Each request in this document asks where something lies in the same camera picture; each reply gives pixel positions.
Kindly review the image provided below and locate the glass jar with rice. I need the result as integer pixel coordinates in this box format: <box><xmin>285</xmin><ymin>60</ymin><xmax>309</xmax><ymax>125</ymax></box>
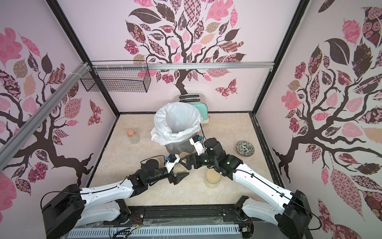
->
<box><xmin>172</xmin><ymin>163</ymin><xmax>189</xmax><ymax>176</ymax></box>

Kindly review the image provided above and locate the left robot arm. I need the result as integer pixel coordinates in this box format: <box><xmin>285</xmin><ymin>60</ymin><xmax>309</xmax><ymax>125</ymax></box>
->
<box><xmin>41</xmin><ymin>157</ymin><xmax>189</xmax><ymax>239</ymax></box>

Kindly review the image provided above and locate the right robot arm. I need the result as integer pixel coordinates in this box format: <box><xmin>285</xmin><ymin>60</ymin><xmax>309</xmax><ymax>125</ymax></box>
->
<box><xmin>175</xmin><ymin>138</ymin><xmax>315</xmax><ymax>239</ymax></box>

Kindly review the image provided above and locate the grey mesh trash bin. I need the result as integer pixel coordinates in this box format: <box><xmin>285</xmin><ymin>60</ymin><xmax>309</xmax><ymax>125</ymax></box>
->
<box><xmin>165</xmin><ymin>140</ymin><xmax>196</xmax><ymax>155</ymax></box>

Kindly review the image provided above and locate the right glass jar beige lid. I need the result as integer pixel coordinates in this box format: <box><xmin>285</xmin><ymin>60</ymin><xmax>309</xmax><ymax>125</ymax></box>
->
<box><xmin>205</xmin><ymin>169</ymin><xmax>221</xmax><ymax>188</ymax></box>

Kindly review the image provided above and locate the glass jar beige lid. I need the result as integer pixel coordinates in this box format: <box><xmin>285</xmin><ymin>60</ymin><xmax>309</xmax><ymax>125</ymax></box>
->
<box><xmin>205</xmin><ymin>169</ymin><xmax>221</xmax><ymax>188</ymax></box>
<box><xmin>160</xmin><ymin>155</ymin><xmax>166</xmax><ymax>167</ymax></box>

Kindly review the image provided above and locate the left glass jar beige lid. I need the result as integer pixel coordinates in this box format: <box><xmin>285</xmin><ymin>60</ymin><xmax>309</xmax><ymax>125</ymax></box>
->
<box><xmin>160</xmin><ymin>155</ymin><xmax>166</xmax><ymax>167</ymax></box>

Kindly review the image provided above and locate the white plastic trash bag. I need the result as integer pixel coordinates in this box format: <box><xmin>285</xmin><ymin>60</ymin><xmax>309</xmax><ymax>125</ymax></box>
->
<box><xmin>151</xmin><ymin>102</ymin><xmax>202</xmax><ymax>145</ymax></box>

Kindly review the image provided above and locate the patterned ceramic bowl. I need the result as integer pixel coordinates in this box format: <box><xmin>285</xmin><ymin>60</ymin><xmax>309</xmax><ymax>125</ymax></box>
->
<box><xmin>236</xmin><ymin>141</ymin><xmax>255</xmax><ymax>157</ymax></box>

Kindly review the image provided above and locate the small bottle with cork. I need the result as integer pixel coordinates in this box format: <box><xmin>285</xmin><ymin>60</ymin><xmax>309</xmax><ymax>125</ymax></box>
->
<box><xmin>126</xmin><ymin>128</ymin><xmax>140</xmax><ymax>144</ymax></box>

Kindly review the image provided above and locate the mint green toaster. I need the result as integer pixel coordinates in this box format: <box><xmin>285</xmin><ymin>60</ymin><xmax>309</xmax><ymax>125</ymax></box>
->
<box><xmin>176</xmin><ymin>93</ymin><xmax>210</xmax><ymax>124</ymax></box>

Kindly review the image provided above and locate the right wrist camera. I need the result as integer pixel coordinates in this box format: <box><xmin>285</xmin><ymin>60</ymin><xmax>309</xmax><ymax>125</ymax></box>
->
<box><xmin>189</xmin><ymin>135</ymin><xmax>205</xmax><ymax>155</ymax></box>

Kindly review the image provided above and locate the white slotted cable duct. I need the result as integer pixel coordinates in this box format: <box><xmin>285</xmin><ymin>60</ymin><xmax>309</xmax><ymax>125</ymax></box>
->
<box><xmin>64</xmin><ymin>225</ymin><xmax>241</xmax><ymax>239</ymax></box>

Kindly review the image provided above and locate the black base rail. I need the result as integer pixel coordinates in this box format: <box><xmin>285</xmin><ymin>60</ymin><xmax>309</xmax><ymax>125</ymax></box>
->
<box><xmin>104</xmin><ymin>203</ymin><xmax>312</xmax><ymax>239</ymax></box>

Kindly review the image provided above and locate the aluminium rail back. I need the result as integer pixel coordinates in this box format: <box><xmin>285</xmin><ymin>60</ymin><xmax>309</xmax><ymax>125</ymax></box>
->
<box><xmin>92</xmin><ymin>62</ymin><xmax>274</xmax><ymax>70</ymax></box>

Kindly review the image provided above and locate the aluminium rail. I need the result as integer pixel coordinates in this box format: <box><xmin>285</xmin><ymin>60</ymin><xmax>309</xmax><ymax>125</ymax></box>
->
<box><xmin>1</xmin><ymin>62</ymin><xmax>90</xmax><ymax>169</ymax></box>
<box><xmin>92</xmin><ymin>62</ymin><xmax>274</xmax><ymax>70</ymax></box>

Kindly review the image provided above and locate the black wire basket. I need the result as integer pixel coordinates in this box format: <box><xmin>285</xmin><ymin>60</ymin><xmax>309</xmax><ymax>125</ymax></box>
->
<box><xmin>81</xmin><ymin>60</ymin><xmax>151</xmax><ymax>93</ymax></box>

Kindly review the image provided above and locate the aluminium rail left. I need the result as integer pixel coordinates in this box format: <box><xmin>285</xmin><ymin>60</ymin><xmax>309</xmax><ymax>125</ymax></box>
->
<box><xmin>1</xmin><ymin>62</ymin><xmax>90</xmax><ymax>169</ymax></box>

